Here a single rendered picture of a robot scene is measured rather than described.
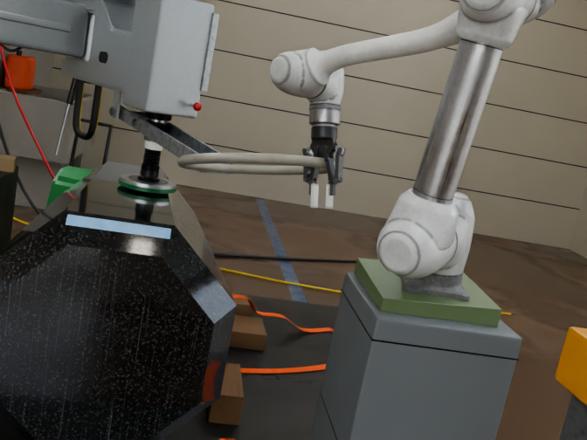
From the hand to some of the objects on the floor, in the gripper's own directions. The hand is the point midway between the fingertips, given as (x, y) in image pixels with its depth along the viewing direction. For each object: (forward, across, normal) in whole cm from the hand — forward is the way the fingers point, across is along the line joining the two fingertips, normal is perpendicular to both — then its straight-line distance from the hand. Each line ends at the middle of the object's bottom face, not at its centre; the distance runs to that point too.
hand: (321, 196), depth 198 cm
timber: (+84, +73, -45) cm, 120 cm away
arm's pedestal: (+106, -9, -19) cm, 108 cm away
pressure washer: (+41, +244, -99) cm, 266 cm away
